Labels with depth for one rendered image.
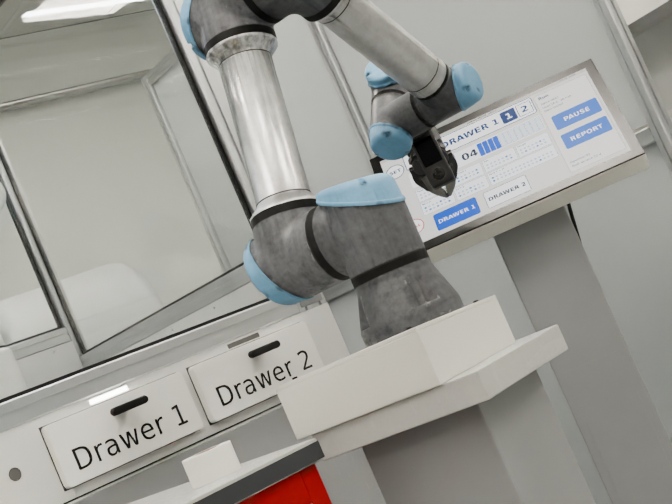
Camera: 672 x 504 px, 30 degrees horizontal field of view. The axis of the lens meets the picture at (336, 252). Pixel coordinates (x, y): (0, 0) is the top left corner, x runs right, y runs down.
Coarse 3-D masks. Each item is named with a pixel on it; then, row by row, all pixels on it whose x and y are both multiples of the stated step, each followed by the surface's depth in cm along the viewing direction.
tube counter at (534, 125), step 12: (528, 120) 261; (540, 120) 260; (504, 132) 262; (516, 132) 260; (528, 132) 259; (480, 144) 262; (492, 144) 261; (504, 144) 260; (468, 156) 262; (480, 156) 260
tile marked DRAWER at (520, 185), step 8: (520, 176) 253; (504, 184) 253; (512, 184) 252; (520, 184) 251; (528, 184) 251; (488, 192) 253; (496, 192) 253; (504, 192) 252; (512, 192) 251; (520, 192) 250; (488, 200) 252; (496, 200) 251; (504, 200) 251; (488, 208) 251
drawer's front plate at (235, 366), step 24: (288, 336) 243; (216, 360) 230; (240, 360) 234; (264, 360) 237; (288, 360) 241; (312, 360) 244; (216, 384) 229; (264, 384) 235; (216, 408) 227; (240, 408) 230
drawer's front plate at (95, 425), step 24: (168, 384) 222; (96, 408) 212; (144, 408) 218; (168, 408) 221; (192, 408) 224; (48, 432) 205; (72, 432) 208; (96, 432) 211; (120, 432) 213; (168, 432) 219; (192, 432) 222; (72, 456) 206; (96, 456) 209; (120, 456) 212; (72, 480) 205
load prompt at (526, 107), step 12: (504, 108) 266; (516, 108) 265; (528, 108) 263; (480, 120) 267; (492, 120) 265; (504, 120) 264; (516, 120) 263; (456, 132) 267; (468, 132) 266; (480, 132) 265; (492, 132) 263; (456, 144) 265; (408, 168) 266
